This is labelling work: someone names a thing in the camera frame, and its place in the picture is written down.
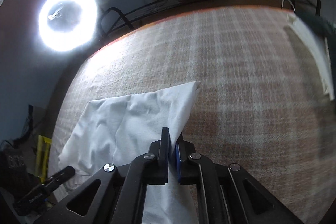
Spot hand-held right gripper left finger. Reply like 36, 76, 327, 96
34, 127, 171, 224

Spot folded green printed white shirt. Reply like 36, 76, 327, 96
285, 10, 336, 100

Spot phone holder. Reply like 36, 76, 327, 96
48, 4, 65, 20

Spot dark box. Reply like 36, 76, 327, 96
0, 139, 30, 188

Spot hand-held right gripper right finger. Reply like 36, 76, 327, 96
175, 140, 305, 224

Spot yellow trimmed bag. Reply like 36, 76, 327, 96
35, 135, 52, 179

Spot ring light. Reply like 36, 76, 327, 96
38, 0, 98, 51

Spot white t-shirt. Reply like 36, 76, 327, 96
58, 81, 202, 224

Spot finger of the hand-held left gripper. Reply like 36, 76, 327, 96
43, 166, 75, 190

